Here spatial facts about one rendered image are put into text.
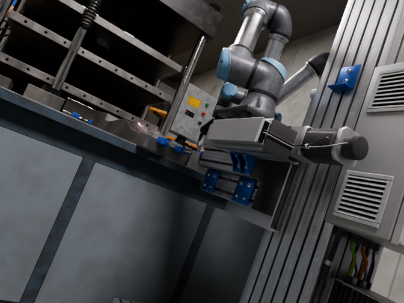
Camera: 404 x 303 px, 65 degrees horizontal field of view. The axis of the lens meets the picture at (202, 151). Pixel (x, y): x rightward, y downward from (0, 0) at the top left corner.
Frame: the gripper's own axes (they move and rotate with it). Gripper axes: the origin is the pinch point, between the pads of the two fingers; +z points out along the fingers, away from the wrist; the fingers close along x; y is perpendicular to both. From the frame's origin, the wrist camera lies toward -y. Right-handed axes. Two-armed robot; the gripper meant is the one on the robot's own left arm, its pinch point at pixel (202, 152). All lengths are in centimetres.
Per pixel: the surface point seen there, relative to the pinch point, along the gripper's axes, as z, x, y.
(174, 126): -20, 15, -85
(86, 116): 1, -47, -78
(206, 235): 38.0, 17.2, 4.1
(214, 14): -106, 4, -69
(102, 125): 6, -46, -23
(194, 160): 5.6, -4.0, 2.2
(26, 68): -11, -89, -79
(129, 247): 53, -19, 4
